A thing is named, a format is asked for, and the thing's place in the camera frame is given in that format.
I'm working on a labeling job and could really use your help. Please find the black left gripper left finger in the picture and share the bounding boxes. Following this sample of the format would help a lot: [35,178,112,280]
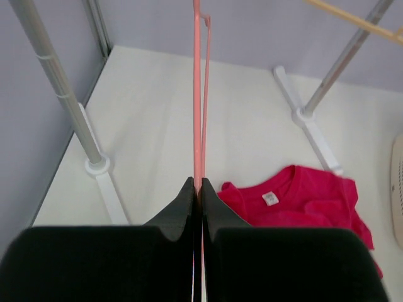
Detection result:
[1,178,195,301]

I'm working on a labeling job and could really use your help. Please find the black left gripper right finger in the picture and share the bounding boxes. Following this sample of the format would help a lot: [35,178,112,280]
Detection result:
[201,179,389,301]

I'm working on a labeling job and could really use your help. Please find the pink t shirt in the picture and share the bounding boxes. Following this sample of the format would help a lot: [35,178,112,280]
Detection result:
[217,164,384,279]

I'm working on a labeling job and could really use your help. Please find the pink wire hanger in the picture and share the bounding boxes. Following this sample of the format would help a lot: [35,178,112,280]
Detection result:
[193,1,203,301]

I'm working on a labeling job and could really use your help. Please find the beige plastic hanger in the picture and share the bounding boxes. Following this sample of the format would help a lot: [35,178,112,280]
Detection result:
[307,0,402,46]

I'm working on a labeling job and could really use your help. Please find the metal clothes rack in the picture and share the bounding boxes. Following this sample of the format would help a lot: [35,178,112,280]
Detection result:
[10,1,392,225]

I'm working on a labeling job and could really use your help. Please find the cream laundry basket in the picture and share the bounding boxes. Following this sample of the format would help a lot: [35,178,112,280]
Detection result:
[390,134,403,249]

